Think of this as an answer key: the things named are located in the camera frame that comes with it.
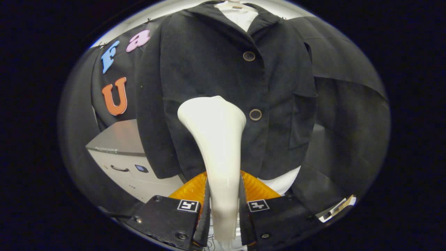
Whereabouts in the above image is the white paper sheet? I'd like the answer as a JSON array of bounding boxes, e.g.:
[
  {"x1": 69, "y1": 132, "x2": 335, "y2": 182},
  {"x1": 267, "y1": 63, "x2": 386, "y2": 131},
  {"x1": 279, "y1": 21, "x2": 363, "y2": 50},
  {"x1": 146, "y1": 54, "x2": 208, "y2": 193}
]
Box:
[{"x1": 318, "y1": 195, "x2": 357, "y2": 223}]

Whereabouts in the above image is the black jacket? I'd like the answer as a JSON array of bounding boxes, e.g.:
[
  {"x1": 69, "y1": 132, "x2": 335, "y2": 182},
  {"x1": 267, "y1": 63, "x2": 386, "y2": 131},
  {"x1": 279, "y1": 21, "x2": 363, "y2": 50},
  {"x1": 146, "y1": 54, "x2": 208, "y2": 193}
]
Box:
[{"x1": 136, "y1": 2, "x2": 318, "y2": 182}]

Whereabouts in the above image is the grey cabinet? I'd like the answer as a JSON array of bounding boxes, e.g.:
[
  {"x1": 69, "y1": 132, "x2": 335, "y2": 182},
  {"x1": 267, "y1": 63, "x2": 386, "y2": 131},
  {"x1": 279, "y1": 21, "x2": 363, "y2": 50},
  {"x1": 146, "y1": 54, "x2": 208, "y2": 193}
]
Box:
[{"x1": 85, "y1": 119, "x2": 185, "y2": 203}]

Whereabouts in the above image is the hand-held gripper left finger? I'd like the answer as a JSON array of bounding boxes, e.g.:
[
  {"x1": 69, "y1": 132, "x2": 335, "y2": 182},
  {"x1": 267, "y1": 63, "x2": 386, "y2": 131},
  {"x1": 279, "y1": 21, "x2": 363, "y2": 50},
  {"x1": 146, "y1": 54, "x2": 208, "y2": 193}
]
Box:
[{"x1": 126, "y1": 172, "x2": 211, "y2": 251}]

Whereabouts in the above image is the black backdrop cloth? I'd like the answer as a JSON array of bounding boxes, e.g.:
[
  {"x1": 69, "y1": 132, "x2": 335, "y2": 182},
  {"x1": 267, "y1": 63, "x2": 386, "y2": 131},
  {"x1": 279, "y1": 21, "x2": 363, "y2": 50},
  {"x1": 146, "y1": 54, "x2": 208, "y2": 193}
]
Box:
[{"x1": 59, "y1": 16, "x2": 391, "y2": 216}]

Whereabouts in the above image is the white mannequin torso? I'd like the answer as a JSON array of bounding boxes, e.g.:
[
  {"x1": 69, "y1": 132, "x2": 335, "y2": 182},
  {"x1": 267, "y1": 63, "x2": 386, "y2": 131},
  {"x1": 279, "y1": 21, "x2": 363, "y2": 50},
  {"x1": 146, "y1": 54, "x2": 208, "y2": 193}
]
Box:
[{"x1": 214, "y1": 1, "x2": 301, "y2": 196}]

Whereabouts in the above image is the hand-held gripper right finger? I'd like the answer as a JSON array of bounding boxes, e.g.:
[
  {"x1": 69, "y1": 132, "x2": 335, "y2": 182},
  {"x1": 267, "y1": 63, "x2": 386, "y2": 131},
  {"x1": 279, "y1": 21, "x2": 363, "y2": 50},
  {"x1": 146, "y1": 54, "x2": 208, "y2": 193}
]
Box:
[{"x1": 239, "y1": 171, "x2": 323, "y2": 250}]

